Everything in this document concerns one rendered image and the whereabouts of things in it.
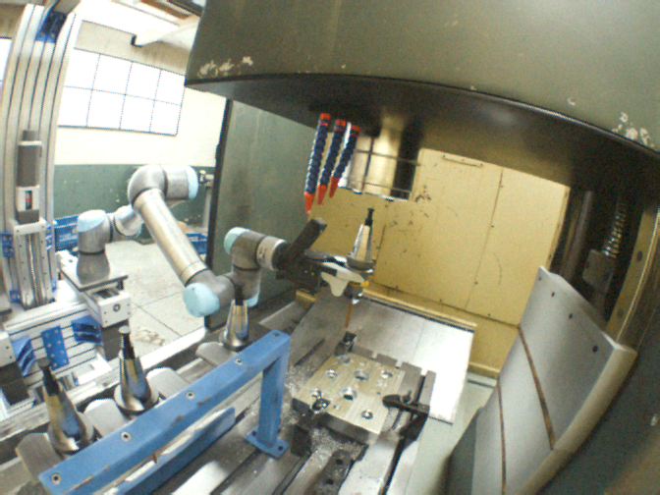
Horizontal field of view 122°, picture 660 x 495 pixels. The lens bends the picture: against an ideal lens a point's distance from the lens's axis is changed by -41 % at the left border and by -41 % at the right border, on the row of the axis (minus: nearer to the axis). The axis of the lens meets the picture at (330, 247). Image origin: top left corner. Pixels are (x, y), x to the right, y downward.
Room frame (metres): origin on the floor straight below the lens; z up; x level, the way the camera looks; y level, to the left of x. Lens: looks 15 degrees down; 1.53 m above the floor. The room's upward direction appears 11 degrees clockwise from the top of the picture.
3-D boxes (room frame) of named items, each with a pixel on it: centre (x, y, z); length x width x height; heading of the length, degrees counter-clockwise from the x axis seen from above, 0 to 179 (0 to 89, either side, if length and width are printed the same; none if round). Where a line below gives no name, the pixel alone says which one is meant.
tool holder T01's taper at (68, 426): (0.15, 0.26, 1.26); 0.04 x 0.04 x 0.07
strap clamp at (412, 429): (0.60, -0.27, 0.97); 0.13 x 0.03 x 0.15; 68
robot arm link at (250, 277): (0.70, 0.20, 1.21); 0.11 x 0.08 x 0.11; 157
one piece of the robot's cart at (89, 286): (0.87, 0.91, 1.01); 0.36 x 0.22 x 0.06; 68
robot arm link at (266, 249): (0.68, 0.13, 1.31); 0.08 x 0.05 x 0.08; 158
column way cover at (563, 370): (0.44, -0.48, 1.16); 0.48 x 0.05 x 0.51; 158
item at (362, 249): (0.61, -0.07, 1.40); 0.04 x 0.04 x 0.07
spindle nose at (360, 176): (0.61, -0.07, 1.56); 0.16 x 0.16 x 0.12
